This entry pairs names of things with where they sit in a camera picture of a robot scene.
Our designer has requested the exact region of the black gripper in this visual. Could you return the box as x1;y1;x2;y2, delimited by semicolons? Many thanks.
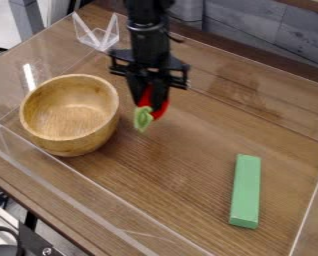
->
109;21;190;112

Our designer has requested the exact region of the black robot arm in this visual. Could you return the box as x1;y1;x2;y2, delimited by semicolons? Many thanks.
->
109;0;190;112

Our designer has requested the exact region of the black cable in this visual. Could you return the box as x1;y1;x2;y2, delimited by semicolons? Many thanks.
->
0;225;26;254

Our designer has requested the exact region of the black table bracket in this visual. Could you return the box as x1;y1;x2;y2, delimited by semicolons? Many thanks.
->
19;223;66;256

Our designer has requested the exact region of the clear acrylic tray enclosure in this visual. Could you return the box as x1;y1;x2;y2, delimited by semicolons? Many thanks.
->
0;6;318;256

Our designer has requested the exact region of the red plush strawberry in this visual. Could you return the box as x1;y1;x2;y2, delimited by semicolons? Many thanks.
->
134;85;170;132

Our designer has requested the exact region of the green rectangular block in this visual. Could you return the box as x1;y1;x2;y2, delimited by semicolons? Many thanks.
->
229;154;261;229

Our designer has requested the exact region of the wooden bowl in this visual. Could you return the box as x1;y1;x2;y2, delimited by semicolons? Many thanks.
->
19;74;121;157

